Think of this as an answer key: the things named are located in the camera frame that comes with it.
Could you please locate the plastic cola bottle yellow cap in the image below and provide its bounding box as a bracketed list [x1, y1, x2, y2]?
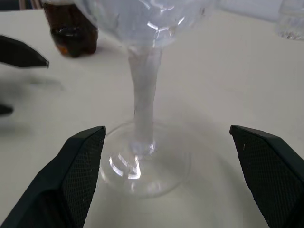
[42, 0, 99, 58]

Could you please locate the clear glass tumbler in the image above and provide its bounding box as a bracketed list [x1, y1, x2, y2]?
[275, 0, 304, 41]

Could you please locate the clear plastic wine glass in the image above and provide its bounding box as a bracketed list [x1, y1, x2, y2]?
[73, 0, 216, 199]

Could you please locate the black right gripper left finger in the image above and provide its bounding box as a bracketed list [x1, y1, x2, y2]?
[0, 125, 107, 228]

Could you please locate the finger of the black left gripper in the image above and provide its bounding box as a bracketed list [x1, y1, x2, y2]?
[0, 104, 13, 117]
[0, 35, 50, 70]

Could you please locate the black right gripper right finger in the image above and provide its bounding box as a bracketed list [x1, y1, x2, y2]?
[229, 125, 304, 228]

